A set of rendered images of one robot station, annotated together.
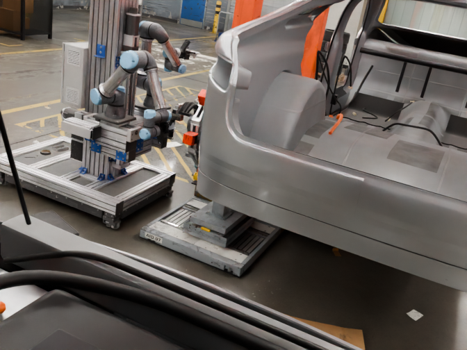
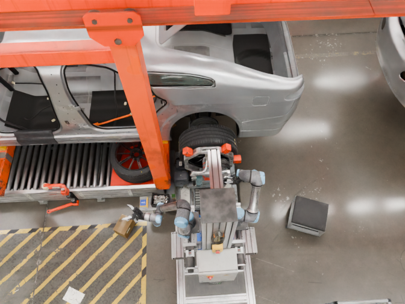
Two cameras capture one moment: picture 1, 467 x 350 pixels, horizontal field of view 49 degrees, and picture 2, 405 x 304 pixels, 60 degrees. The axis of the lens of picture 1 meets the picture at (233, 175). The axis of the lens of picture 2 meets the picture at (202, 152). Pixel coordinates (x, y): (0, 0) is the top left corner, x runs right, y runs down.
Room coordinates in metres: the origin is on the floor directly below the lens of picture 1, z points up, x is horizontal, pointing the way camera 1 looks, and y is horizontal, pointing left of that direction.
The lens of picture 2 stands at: (4.31, 1.76, 4.32)
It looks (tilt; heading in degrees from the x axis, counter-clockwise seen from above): 62 degrees down; 246
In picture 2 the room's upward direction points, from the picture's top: 1 degrees counter-clockwise
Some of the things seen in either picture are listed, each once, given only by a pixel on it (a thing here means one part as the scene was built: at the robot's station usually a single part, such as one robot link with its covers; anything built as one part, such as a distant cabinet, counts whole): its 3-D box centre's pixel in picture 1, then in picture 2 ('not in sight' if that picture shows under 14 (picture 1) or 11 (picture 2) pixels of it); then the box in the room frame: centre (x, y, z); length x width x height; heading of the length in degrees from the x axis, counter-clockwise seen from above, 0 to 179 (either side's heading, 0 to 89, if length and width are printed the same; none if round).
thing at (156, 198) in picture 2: not in sight; (160, 200); (4.19, 0.29, 0.51); 0.20 x 0.14 x 0.13; 150
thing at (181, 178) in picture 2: not in sight; (181, 170); (3.78, -0.08, 0.26); 0.42 x 0.18 x 0.35; 68
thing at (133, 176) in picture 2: not in sight; (137, 156); (4.23, -0.44, 0.39); 0.66 x 0.66 x 0.24
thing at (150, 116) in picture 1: (151, 118); not in sight; (3.21, 0.59, 0.95); 0.11 x 0.08 x 0.11; 147
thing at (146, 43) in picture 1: (145, 55); (183, 224); (4.10, 0.86, 1.19); 0.15 x 0.12 x 0.55; 54
